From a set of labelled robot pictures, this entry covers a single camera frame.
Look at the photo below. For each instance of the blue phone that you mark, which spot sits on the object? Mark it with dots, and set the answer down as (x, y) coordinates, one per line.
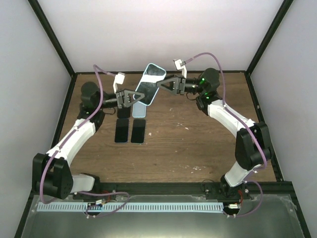
(121, 131)

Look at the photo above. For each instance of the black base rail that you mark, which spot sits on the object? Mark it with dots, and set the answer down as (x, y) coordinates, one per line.
(211, 190)

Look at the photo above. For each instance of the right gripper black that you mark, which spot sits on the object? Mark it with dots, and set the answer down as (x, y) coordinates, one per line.
(178, 85)

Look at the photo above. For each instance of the metal front plate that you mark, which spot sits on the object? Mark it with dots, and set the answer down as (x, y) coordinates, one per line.
(268, 216)

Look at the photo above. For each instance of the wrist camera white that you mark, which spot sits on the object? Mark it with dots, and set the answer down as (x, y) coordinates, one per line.
(118, 80)
(181, 65)

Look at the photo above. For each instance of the light-blue slotted cable duct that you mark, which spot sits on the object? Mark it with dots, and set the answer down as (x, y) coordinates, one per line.
(200, 207)

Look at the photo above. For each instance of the black enclosure frame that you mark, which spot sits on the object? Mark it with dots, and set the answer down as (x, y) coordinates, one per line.
(125, 35)

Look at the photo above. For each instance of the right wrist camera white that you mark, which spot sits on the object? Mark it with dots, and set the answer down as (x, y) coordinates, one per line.
(181, 65)

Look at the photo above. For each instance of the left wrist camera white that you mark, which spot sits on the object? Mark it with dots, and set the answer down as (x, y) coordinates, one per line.
(118, 80)

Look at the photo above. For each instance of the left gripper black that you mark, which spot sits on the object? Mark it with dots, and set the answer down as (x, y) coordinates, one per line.
(123, 99)

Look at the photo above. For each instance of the black phone case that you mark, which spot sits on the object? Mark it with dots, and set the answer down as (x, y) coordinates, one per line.
(124, 113)

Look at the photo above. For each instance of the dark green phone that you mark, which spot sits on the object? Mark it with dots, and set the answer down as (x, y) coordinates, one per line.
(138, 131)

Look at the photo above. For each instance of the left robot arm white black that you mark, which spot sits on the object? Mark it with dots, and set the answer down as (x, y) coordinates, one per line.
(51, 174)

